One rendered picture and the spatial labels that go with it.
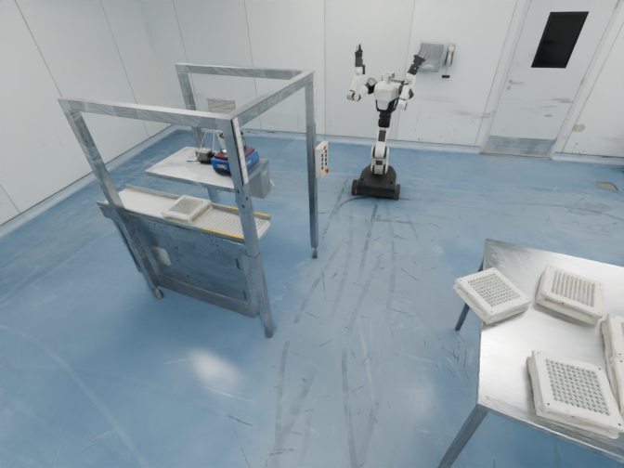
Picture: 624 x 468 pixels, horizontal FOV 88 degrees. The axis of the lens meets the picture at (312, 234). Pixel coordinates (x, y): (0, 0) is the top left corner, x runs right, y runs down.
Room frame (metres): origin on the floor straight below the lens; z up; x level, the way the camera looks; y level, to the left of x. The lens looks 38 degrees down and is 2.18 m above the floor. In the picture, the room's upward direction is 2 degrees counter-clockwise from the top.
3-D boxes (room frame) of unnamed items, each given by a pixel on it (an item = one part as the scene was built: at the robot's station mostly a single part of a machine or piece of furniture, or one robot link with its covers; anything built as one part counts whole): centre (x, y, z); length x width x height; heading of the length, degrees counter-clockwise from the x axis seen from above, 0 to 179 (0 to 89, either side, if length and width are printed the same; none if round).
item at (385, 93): (3.79, -0.92, 1.14); 0.34 x 0.30 x 0.36; 50
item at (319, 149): (2.43, -0.10, 1.03); 0.17 x 0.06 x 0.26; 156
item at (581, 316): (1.05, -1.27, 0.89); 0.24 x 0.24 x 0.02; 53
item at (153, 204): (1.96, 0.96, 0.86); 1.35 x 0.25 x 0.05; 66
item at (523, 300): (1.07, -0.89, 0.94); 0.25 x 0.24 x 0.02; 108
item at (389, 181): (3.72, -0.89, 0.19); 0.64 x 0.52 x 0.33; 163
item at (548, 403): (0.58, -0.97, 0.94); 0.25 x 0.24 x 0.02; 159
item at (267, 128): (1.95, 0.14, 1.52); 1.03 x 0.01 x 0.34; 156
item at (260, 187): (1.84, 0.37, 1.20); 0.22 x 0.11 x 0.20; 66
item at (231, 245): (1.96, 0.96, 0.83); 1.30 x 0.29 x 0.10; 66
